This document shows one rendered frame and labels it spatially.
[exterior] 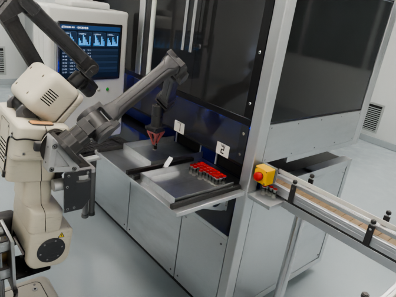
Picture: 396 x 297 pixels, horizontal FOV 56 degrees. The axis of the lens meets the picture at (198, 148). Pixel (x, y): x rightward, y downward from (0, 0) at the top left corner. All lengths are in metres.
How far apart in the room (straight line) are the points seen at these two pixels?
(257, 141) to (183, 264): 0.96
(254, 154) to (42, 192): 0.87
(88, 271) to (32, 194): 1.21
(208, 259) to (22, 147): 1.19
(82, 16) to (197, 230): 1.29
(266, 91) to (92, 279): 1.58
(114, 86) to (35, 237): 1.15
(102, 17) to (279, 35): 1.05
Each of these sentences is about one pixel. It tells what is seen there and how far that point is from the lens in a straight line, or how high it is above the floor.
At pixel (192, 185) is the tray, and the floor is 0.88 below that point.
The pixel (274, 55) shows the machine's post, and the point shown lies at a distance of 1.58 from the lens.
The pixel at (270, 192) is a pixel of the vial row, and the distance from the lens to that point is 1.75.
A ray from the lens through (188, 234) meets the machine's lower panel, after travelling 2.16.
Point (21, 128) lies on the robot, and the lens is 1.27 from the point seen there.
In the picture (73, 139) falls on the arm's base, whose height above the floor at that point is 1.22.
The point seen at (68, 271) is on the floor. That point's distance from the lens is 2.58.
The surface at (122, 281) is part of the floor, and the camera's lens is 2.50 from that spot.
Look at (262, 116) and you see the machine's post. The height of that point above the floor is 1.25.
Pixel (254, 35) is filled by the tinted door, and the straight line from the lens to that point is 1.66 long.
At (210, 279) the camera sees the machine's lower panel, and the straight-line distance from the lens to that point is 2.13.
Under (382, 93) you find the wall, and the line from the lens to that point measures 6.35.
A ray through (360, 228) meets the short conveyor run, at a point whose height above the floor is 0.93.
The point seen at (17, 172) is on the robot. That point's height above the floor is 1.05.
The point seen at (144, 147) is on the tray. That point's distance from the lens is 2.08.
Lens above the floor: 1.66
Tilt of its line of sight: 21 degrees down
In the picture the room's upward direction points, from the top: 8 degrees clockwise
